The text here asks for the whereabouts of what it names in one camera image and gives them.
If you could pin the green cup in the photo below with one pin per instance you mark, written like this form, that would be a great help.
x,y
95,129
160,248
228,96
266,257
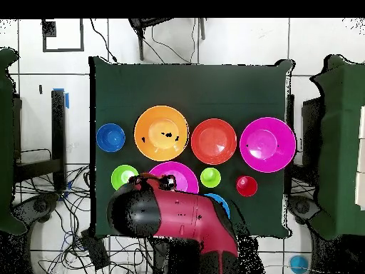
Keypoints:
x,y
210,177

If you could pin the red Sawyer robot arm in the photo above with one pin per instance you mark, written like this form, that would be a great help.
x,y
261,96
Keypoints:
x,y
185,217

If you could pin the small green bowl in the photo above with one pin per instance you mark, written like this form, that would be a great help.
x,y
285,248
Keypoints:
x,y
119,177

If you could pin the large pink bowl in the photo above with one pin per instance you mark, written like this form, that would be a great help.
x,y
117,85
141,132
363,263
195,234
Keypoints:
x,y
267,154
186,178

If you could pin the large orange bowl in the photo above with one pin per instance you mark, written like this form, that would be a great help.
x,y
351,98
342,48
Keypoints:
x,y
148,125

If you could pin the small dark blue bowl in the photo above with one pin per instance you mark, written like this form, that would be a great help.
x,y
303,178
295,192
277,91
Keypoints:
x,y
110,137

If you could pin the orange-red bowl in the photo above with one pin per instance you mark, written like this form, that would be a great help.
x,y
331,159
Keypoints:
x,y
214,141

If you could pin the light blue bowl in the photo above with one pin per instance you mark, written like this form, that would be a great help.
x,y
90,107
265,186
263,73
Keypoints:
x,y
223,202

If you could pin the black power brick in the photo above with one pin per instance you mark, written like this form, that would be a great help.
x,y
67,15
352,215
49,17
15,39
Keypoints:
x,y
95,251

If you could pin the red cup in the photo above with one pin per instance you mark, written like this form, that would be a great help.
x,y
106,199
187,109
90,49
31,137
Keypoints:
x,y
246,186

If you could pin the dark green tablecloth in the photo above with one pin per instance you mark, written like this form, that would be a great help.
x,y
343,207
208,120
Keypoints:
x,y
185,85

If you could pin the black bench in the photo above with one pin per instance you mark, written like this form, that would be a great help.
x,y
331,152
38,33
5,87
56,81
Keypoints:
x,y
58,128

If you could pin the grey office chair base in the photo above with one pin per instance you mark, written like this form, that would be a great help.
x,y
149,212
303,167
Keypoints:
x,y
303,208
40,205

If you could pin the blue tape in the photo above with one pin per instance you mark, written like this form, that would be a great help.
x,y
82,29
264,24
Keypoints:
x,y
67,101

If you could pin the small black marker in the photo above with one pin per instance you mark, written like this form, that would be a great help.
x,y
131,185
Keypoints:
x,y
40,89

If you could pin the green-covered side table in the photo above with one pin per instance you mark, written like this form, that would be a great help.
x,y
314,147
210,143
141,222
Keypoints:
x,y
5,142
342,142

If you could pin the blue disc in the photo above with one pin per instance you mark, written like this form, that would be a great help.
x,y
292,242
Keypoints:
x,y
298,264

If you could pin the white boxes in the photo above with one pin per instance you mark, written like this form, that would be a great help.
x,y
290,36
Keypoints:
x,y
361,157

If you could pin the black square frame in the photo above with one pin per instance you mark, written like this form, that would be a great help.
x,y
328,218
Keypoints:
x,y
49,28

